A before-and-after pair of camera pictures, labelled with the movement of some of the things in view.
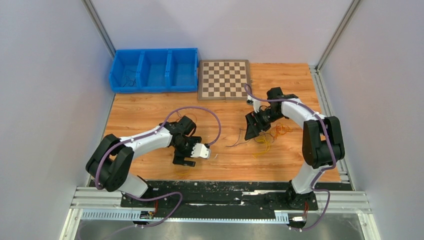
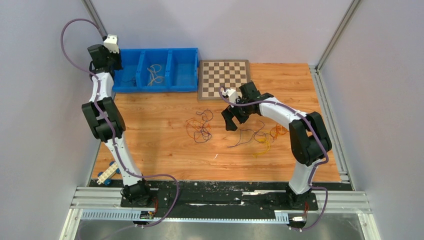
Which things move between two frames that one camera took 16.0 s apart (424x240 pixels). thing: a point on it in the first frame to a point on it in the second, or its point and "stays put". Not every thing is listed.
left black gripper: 179,160 to 118,57
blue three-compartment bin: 154,70 stays put
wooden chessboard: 223,80 stays put
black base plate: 218,197 stays put
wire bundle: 266,137 stays put
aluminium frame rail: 343,203 stays put
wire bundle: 180,170 to 199,130
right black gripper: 253,131 to 228,116
